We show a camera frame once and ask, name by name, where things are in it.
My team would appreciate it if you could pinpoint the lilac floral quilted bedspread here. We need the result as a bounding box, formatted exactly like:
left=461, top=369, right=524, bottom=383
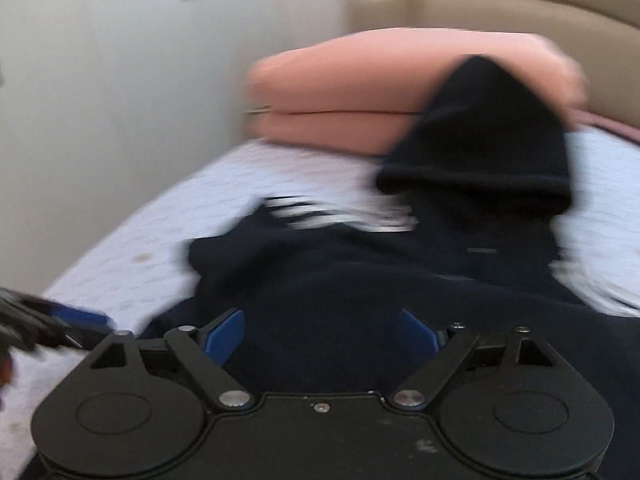
left=0, top=127, right=640, bottom=480

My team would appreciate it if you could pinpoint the beige padded headboard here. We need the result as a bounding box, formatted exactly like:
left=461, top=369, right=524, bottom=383
left=342, top=0, right=640, bottom=127

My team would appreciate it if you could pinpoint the dark navy striped jacket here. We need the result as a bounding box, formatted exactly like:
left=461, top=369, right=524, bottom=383
left=143, top=58, right=639, bottom=479

